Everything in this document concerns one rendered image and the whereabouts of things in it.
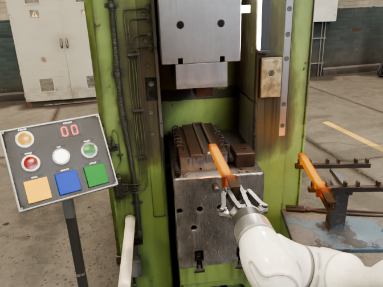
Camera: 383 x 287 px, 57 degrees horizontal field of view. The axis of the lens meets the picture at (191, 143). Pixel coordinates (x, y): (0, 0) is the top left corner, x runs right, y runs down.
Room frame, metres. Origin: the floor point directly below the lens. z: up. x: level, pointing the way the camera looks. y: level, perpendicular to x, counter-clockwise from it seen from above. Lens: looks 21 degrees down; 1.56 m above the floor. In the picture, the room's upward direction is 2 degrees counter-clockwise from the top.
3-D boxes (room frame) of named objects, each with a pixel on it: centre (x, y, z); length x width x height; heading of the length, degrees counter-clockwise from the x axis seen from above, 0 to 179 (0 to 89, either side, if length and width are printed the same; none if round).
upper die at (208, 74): (1.57, -0.03, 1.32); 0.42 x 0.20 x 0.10; 5
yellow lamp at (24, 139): (1.14, 0.57, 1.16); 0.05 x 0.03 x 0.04; 95
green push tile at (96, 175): (1.16, 0.35, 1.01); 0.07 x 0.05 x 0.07; 120
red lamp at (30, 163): (1.10, 0.55, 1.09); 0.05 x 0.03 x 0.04; 95
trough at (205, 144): (1.57, -0.05, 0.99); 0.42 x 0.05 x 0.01; 5
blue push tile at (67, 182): (1.11, 0.44, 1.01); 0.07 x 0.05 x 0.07; 120
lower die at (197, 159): (1.57, -0.03, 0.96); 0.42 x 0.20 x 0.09; 5
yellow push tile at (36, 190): (1.06, 0.52, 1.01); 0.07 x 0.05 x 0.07; 120
